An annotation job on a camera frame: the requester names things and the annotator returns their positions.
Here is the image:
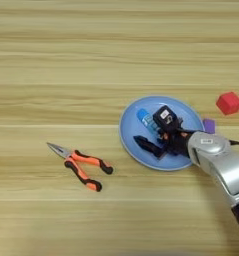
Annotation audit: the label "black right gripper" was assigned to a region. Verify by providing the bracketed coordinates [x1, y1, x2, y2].
[133, 127, 196, 160]

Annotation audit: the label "blue glue stick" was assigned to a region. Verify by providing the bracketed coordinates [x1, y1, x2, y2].
[136, 108, 163, 135]

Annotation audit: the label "round blue plate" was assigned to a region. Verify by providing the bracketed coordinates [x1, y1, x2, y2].
[119, 95, 206, 172]

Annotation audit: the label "purple rectangular block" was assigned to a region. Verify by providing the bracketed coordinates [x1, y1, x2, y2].
[202, 118, 217, 135]

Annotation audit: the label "orange black needle-nose pliers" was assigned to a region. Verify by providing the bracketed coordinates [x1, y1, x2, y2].
[45, 141, 115, 193]

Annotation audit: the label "red cube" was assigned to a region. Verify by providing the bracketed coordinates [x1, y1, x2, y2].
[215, 91, 239, 117]

